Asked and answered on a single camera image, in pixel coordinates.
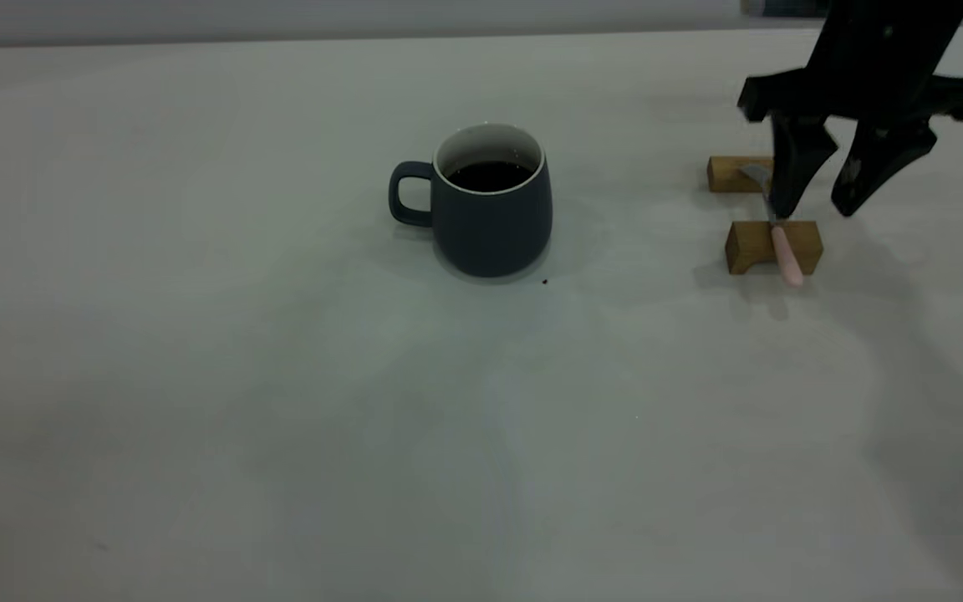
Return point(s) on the dark grey ceramic cup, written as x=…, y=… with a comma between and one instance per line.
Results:
x=490, y=226

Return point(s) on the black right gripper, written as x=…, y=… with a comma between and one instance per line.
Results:
x=874, y=84

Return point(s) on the dark coffee liquid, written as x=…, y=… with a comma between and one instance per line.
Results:
x=490, y=176

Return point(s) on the flat rectangular wooden block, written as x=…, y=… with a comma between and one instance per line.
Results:
x=732, y=174

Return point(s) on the arched wooden block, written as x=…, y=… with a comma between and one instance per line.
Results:
x=749, y=244

